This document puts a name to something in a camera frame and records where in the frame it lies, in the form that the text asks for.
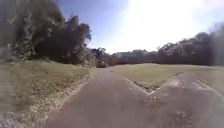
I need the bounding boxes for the mown grass field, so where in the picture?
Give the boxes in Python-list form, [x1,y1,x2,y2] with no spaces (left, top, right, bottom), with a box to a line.
[108,62,224,98]

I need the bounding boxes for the grey asphalt path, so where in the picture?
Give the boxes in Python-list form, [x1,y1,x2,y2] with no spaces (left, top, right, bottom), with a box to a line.
[43,67,224,128]

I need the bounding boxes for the dense dark trees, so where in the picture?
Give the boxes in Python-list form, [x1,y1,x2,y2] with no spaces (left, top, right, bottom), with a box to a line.
[0,0,113,69]

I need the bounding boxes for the distant row of trees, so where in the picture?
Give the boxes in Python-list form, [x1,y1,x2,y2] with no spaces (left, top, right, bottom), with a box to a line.
[111,21,224,67]

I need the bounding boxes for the dry grass with leaves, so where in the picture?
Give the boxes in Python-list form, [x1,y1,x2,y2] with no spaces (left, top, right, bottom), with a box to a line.
[0,59,96,128]

